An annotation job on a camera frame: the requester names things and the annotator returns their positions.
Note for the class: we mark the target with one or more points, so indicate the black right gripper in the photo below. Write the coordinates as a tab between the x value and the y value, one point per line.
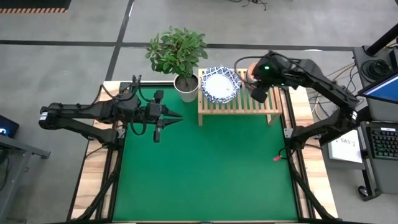
269	70

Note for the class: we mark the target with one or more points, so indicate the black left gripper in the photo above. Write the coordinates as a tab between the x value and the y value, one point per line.
155	113

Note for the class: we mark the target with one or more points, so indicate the orange patterned ceramic bowl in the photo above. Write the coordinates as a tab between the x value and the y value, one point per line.
250	76

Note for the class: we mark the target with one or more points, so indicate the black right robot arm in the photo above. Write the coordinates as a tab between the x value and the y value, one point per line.
326	84

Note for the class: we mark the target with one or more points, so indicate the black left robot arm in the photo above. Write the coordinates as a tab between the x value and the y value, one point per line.
77	110

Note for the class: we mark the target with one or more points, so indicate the wooden slatted shelf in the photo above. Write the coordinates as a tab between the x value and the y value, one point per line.
236	109

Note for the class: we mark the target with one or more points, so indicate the white plant pot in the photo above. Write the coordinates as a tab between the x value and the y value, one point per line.
186	97

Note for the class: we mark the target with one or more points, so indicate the green table mat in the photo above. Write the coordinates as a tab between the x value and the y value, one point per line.
202	171

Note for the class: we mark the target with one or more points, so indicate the green leafy plant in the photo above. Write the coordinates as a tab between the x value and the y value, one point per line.
175	51

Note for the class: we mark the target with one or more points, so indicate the small red clip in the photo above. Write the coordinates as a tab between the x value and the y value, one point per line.
276	158

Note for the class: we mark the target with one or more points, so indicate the white paper with writing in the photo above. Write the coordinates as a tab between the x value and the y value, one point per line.
345	152

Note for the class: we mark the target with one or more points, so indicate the computer screen with blue picture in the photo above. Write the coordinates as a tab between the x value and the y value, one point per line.
384	90

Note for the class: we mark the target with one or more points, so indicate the black pole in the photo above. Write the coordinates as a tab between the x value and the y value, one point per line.
384	39

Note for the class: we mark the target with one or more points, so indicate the black keyboard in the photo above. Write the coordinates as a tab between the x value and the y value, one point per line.
385	143

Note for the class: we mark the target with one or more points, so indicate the grey metal desk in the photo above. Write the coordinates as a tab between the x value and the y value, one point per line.
21	147

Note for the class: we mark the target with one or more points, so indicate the grey equipment cart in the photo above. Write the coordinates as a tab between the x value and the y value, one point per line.
382	177

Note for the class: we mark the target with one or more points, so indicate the dark device with blue light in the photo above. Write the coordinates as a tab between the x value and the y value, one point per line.
7	126

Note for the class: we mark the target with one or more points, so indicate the black mat with hazard stripe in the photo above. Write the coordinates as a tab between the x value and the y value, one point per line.
31	3

